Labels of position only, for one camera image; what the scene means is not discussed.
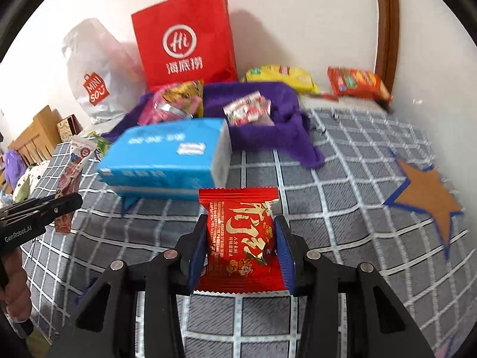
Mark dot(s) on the red gold-lettered snack packet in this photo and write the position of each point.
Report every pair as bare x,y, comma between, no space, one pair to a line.
241,241

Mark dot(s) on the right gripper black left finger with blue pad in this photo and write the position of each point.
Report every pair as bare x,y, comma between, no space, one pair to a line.
140,300

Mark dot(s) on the purple towel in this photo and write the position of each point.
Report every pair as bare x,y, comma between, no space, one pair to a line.
288,128

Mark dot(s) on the blue tissue pack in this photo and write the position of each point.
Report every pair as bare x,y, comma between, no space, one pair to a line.
171,160

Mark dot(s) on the orange potato chips bag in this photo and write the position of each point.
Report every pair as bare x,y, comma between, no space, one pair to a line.
357,83

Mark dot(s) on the person's hand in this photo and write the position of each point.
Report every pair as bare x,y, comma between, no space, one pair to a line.
17,294

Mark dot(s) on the brown wooden door frame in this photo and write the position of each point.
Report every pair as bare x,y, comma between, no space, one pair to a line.
387,41

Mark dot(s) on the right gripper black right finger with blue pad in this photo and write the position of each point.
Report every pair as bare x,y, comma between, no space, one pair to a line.
378,324

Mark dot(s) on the magenta snack bag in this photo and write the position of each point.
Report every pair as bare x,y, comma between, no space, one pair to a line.
157,110

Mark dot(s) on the yellow potato chips bag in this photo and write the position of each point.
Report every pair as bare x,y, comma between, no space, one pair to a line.
299,79

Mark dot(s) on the wooden chair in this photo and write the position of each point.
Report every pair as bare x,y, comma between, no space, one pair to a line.
37,143

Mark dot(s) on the pink red stick snack packet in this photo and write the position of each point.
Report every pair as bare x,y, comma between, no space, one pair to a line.
80,151

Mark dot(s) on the patterned small box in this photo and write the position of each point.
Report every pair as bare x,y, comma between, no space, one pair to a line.
68,127

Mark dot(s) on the yellow black-lettered snack bag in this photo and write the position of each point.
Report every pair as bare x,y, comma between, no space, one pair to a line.
186,96

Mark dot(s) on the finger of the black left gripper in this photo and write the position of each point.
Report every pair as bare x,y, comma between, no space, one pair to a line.
39,211

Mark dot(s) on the green snack packet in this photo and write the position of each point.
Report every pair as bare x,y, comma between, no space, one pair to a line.
102,144

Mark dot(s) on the purple plush toy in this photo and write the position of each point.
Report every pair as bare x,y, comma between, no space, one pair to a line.
14,167

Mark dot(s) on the white Miniso plastic bag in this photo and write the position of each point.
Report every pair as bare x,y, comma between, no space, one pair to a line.
104,79

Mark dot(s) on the red paper shopping bag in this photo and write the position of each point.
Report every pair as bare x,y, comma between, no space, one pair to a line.
185,40

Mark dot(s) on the grey checkered bed sheet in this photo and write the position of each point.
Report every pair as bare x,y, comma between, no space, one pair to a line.
339,209

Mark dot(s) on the white strawberry jelly snack bag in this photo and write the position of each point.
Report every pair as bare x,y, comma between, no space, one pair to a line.
250,109

